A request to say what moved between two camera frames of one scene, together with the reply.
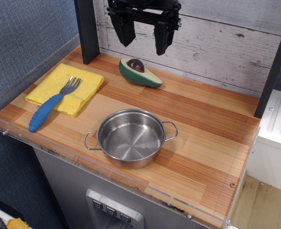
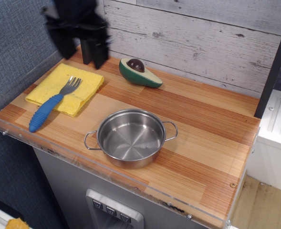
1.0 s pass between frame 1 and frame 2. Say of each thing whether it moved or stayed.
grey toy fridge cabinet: stayed
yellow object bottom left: stayed
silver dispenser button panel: stayed
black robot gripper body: moved
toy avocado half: stayed
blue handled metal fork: stayed
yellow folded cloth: stayed
